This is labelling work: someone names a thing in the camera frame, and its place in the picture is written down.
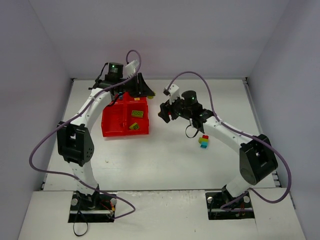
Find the green curved lego piece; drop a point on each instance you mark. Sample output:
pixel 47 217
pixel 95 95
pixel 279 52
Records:
pixel 151 96

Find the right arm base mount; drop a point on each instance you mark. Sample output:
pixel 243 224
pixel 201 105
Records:
pixel 218 209

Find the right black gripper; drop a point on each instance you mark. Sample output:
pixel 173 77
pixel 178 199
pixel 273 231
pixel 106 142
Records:
pixel 169 111

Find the small green lego piece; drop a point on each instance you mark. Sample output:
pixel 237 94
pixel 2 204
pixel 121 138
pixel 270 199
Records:
pixel 134 126

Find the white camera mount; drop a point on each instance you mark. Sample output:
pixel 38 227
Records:
pixel 131 68
pixel 173 91

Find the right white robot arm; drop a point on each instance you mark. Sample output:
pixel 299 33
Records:
pixel 256 161

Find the red four-compartment bin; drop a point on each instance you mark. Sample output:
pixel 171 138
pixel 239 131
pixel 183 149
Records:
pixel 117 118

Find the green red blue lego cluster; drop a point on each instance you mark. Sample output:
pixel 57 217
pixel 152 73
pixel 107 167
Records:
pixel 204 141

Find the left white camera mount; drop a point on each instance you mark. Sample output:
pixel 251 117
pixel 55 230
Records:
pixel 131 68

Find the green lego brick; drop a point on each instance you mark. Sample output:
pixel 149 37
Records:
pixel 137 114

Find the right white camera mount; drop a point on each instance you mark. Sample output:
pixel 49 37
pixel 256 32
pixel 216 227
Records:
pixel 173 91

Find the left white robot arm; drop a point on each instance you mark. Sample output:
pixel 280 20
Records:
pixel 74 142

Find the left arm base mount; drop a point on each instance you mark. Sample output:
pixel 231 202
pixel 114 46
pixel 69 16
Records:
pixel 100 209

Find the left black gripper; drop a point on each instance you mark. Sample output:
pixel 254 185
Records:
pixel 136 85

